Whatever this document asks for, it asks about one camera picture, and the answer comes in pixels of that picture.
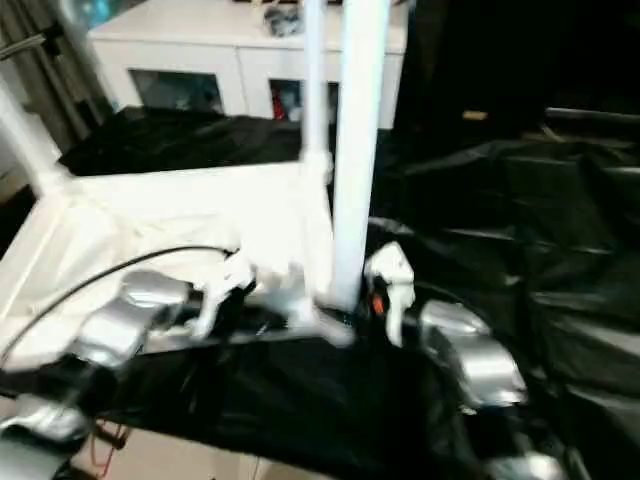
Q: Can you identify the red floor cable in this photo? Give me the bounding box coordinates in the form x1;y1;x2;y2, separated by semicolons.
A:
88;418;127;477

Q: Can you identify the white plastic table top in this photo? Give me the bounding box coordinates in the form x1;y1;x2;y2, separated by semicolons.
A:
0;158;360;375

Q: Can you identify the white plastic table leg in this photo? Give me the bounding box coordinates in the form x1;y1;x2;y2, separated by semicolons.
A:
298;0;335;182
331;0;392;312
0;78;67;197

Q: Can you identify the clear bag of dark items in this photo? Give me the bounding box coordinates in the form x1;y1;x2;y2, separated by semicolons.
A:
262;3;302;38

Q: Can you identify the black plastic mat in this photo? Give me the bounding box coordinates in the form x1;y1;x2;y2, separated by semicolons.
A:
0;104;640;480

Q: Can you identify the grey metal pole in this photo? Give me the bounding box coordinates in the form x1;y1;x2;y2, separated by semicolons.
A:
0;33;62;60

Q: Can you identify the white sideboard cabinet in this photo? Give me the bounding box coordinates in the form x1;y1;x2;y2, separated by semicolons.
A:
88;0;407;130

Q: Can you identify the grey brown curtain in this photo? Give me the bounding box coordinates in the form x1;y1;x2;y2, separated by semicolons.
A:
0;0;112;147

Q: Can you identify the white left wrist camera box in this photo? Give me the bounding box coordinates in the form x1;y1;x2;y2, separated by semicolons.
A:
193;248;260;340

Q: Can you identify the grey flat bar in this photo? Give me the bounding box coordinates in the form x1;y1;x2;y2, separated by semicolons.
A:
543;106;640;122

